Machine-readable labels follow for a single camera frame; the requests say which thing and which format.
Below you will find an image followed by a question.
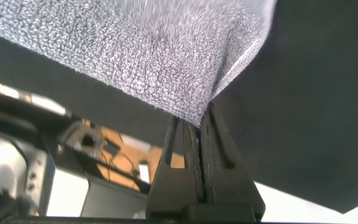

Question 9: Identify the white grey robot base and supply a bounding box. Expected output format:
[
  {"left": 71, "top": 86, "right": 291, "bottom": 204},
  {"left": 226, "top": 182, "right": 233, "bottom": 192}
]
[{"left": 0, "top": 83, "right": 152, "bottom": 218}]

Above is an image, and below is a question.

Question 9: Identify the grey towel with orange marks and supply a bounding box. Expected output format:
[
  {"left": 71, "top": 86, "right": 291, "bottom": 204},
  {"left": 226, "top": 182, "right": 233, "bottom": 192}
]
[{"left": 0, "top": 0, "right": 278, "bottom": 128}]

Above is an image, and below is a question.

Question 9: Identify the black table cloth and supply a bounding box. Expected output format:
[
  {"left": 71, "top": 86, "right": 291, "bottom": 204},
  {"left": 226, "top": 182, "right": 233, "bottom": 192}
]
[{"left": 0, "top": 0, "right": 358, "bottom": 215}]

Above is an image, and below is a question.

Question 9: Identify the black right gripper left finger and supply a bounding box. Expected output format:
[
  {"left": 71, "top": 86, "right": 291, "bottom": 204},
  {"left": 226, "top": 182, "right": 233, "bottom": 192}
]
[{"left": 146, "top": 114, "right": 204, "bottom": 218}]

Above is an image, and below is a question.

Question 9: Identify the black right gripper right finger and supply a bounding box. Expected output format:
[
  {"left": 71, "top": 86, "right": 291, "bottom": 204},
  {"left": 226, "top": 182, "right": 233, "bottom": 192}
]
[{"left": 200, "top": 102, "right": 265, "bottom": 220}]

